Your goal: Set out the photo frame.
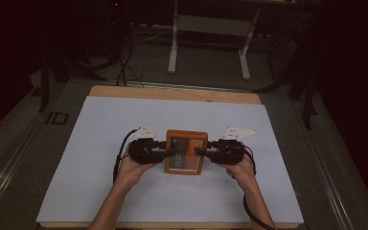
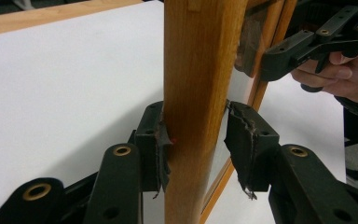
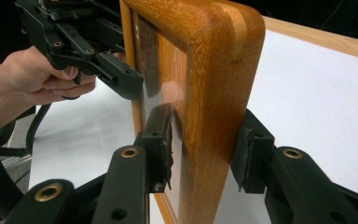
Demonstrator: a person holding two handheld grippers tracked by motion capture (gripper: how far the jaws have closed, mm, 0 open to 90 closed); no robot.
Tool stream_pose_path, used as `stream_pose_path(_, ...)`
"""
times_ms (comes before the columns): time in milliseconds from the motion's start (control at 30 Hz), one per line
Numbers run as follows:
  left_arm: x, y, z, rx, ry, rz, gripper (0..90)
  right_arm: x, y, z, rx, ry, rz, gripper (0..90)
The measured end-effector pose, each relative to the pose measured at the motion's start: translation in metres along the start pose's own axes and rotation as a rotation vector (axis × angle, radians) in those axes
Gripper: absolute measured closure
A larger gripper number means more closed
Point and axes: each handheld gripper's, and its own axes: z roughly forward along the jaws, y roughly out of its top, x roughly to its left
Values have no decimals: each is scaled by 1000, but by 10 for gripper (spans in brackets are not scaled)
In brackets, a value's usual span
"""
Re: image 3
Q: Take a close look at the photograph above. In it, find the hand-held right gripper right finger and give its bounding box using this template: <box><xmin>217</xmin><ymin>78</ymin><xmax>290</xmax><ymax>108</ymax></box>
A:
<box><xmin>230</xmin><ymin>108</ymin><xmax>276</xmax><ymax>194</ymax></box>

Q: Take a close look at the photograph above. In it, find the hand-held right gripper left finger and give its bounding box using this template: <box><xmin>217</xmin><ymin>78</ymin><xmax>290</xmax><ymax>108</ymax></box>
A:
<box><xmin>134</xmin><ymin>103</ymin><xmax>175</xmax><ymax>194</ymax></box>

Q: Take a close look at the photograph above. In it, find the wooden picture frame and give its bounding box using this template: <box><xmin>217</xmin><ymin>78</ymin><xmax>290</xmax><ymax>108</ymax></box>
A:
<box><xmin>119</xmin><ymin>0</ymin><xmax>267</xmax><ymax>224</ymax></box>

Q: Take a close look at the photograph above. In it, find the black cable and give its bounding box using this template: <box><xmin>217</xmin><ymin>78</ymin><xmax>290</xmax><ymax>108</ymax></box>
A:
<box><xmin>25</xmin><ymin>104</ymin><xmax>52</xmax><ymax>154</ymax></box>

